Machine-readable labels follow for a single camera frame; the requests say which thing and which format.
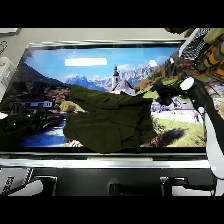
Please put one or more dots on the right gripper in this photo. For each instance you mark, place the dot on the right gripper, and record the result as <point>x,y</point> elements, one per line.
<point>165,92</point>

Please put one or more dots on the dark green shorts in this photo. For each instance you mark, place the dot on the dark green shorts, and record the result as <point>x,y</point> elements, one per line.
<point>110,126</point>

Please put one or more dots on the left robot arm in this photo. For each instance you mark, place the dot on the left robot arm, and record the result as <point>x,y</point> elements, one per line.
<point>20,188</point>

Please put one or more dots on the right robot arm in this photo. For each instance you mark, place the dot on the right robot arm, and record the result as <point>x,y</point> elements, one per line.
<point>214,133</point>

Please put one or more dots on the black white checked garment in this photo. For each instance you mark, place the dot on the black white checked garment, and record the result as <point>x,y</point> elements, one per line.
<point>196,45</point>

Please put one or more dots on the yellow patterned garment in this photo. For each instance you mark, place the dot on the yellow patterned garment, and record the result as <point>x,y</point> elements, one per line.
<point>211,56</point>

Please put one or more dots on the silver frame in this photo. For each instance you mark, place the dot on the silver frame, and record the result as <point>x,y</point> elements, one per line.
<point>100,163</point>

